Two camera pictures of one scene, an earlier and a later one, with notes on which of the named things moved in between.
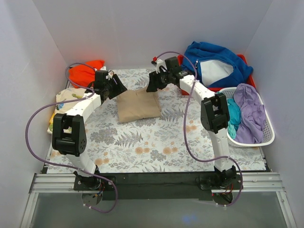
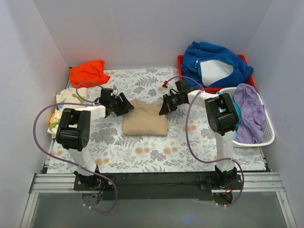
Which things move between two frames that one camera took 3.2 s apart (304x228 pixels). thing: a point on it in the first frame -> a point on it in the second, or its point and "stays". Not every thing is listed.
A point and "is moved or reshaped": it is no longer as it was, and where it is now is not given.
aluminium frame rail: x=49 y=183 stays
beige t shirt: x=134 y=105 is moved or reshaped
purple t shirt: x=253 y=115 stays
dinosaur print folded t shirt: x=65 y=95 stays
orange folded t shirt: x=83 y=75 stays
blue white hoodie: x=216 y=67 stays
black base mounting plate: x=156 y=186 stays
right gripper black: x=158 y=80 -> x=169 y=103
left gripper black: x=112 y=87 -> x=119 y=104
